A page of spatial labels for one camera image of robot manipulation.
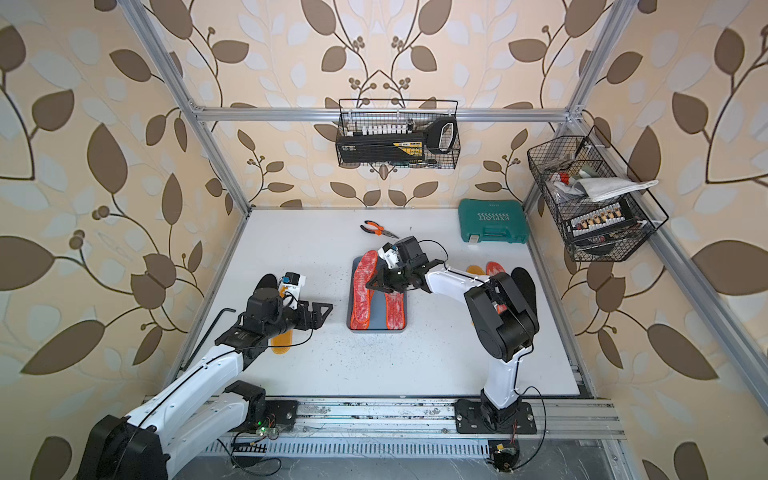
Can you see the drill bit set box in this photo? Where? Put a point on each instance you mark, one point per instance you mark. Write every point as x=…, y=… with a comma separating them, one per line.
x=608, y=218

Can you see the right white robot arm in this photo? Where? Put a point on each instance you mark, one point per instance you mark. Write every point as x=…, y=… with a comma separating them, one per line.
x=502, y=308

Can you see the red insole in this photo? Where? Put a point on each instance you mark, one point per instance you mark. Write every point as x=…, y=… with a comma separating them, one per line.
x=493, y=268
x=362, y=296
x=395, y=311

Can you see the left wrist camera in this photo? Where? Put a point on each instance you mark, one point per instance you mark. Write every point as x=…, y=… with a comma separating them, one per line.
x=289, y=288

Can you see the left yellow insole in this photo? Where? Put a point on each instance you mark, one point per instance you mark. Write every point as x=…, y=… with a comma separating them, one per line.
x=282, y=343

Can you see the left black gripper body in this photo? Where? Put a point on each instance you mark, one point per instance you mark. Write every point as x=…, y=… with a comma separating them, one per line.
x=289, y=319

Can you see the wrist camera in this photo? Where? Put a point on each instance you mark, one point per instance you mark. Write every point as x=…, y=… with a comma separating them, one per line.
x=289, y=288
x=389, y=253

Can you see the blue storage box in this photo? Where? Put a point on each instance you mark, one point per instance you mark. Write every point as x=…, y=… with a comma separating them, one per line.
x=378, y=309

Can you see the back wire basket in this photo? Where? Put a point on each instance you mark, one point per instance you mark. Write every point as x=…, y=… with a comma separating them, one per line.
x=398, y=132

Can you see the black insole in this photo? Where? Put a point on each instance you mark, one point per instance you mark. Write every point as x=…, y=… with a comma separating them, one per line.
x=268, y=281
x=526, y=285

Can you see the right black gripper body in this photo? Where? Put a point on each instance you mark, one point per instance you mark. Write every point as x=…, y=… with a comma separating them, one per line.
x=396, y=278

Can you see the black yellow tool box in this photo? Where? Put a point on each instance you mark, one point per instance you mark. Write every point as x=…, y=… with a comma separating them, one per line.
x=392, y=148

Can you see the green tool case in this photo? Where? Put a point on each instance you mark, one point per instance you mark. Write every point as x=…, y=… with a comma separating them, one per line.
x=492, y=221

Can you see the white paper bag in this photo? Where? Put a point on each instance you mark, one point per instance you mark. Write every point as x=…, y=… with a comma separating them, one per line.
x=607, y=188

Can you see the yellow insole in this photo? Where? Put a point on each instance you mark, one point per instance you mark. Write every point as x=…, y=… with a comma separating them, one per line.
x=282, y=343
x=475, y=270

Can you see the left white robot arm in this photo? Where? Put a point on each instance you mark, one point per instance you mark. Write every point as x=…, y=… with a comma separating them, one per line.
x=158, y=438

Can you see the right yellow insole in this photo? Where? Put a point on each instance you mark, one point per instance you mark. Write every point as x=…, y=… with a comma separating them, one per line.
x=475, y=270

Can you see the orange handled pliers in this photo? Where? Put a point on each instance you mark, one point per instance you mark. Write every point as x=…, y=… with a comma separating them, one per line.
x=374, y=228

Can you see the wire basket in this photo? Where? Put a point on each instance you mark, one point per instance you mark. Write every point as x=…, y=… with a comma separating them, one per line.
x=556, y=165
x=398, y=132

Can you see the right black insole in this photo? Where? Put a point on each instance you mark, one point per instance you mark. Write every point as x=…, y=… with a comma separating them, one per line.
x=526, y=285

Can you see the left black insole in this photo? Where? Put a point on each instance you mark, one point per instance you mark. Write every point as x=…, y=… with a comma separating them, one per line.
x=268, y=281

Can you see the right wire basket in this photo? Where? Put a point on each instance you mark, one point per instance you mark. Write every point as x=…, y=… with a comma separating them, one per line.
x=556, y=165

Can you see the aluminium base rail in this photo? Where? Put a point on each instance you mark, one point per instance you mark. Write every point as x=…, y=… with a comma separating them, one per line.
x=553, y=418

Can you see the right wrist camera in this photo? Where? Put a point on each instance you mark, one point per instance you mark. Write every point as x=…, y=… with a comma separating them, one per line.
x=389, y=253

